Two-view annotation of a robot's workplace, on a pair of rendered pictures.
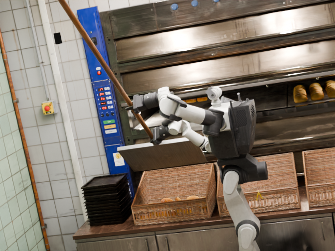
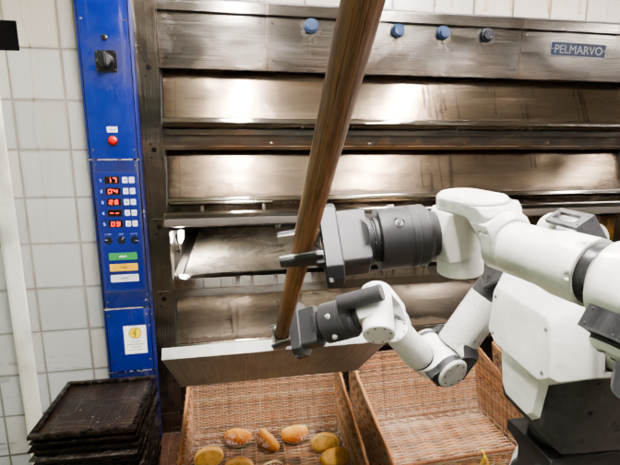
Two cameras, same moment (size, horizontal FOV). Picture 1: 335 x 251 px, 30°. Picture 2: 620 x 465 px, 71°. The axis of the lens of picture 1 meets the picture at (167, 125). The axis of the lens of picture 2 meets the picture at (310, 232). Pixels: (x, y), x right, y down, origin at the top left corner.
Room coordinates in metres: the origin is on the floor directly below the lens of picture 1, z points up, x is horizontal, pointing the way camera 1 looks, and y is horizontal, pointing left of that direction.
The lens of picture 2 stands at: (3.19, 0.42, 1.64)
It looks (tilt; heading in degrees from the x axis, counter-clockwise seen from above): 11 degrees down; 337
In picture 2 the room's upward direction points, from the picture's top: straight up
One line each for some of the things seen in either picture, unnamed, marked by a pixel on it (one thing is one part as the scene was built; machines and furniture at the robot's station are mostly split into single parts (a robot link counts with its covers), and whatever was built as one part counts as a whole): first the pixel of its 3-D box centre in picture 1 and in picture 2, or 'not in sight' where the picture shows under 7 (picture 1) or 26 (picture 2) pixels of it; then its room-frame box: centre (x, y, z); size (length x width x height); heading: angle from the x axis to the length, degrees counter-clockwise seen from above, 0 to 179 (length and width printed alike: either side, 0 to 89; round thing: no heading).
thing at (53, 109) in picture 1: (49, 107); not in sight; (4.83, 0.88, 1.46); 0.10 x 0.07 x 0.10; 77
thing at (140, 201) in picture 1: (175, 193); (269, 432); (4.42, 0.04, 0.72); 0.56 x 0.49 x 0.28; 76
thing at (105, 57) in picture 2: (91, 38); (103, 52); (4.72, 0.44, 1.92); 0.06 x 0.04 x 0.11; 77
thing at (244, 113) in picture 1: (230, 126); (590, 344); (3.68, -0.37, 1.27); 0.34 x 0.30 x 0.36; 162
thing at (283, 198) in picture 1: (257, 184); (440, 411); (4.28, -0.55, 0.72); 0.56 x 0.49 x 0.28; 79
